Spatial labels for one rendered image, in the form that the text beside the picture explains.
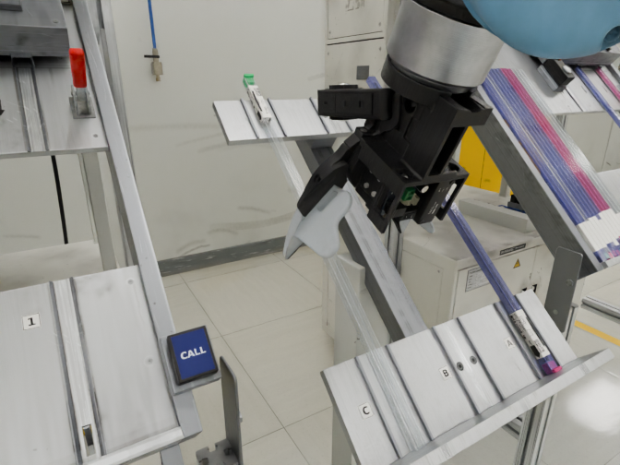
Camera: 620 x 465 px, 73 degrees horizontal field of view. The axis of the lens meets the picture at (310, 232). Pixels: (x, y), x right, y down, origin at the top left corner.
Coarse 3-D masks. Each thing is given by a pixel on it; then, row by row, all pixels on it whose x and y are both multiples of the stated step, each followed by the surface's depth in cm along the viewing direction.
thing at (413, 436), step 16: (272, 128) 55; (272, 144) 55; (288, 160) 53; (288, 176) 52; (336, 256) 48; (336, 272) 47; (352, 288) 46; (352, 304) 45; (352, 320) 45; (368, 336) 44; (368, 352) 43; (384, 368) 43; (384, 384) 42; (400, 400) 41; (400, 416) 41; (416, 432) 40; (416, 448) 39
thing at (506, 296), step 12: (372, 84) 69; (444, 204) 60; (456, 216) 58; (456, 228) 59; (468, 228) 58; (468, 240) 57; (480, 252) 56; (480, 264) 56; (492, 264) 56; (492, 276) 55; (504, 288) 54; (504, 300) 54; (516, 300) 54; (540, 360) 51; (552, 360) 51; (552, 372) 50
